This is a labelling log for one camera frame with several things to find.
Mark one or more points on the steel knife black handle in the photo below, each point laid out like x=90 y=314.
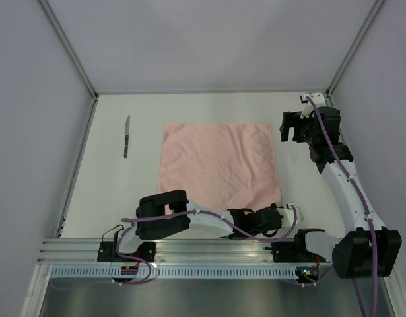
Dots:
x=126 y=139

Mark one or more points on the pink cloth napkin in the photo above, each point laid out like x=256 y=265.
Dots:
x=221 y=165

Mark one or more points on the left aluminium frame post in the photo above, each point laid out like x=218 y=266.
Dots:
x=59 y=32

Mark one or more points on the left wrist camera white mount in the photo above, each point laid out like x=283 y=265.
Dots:
x=290 y=214

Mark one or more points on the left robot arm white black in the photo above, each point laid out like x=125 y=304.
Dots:
x=163 y=215

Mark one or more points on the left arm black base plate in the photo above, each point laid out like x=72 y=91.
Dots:
x=107 y=252

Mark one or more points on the aluminium frame post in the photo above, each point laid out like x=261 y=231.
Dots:
x=59 y=32
x=356 y=43

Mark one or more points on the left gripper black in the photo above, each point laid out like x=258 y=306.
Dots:
x=272 y=205

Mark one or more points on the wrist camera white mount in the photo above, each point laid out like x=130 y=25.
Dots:
x=308 y=100
x=290 y=214

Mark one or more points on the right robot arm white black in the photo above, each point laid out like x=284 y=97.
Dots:
x=368 y=247

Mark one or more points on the right aluminium frame post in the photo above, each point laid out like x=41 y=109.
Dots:
x=356 y=43

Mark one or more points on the white slotted cable duct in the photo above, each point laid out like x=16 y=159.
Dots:
x=176 y=271

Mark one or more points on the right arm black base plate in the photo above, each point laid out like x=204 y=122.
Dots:
x=286 y=252

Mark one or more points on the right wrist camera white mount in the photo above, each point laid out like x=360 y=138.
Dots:
x=308 y=100

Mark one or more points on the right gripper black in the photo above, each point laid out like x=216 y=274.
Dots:
x=294 y=120

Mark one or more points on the aluminium mounting rail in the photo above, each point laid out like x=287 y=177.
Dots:
x=224 y=252

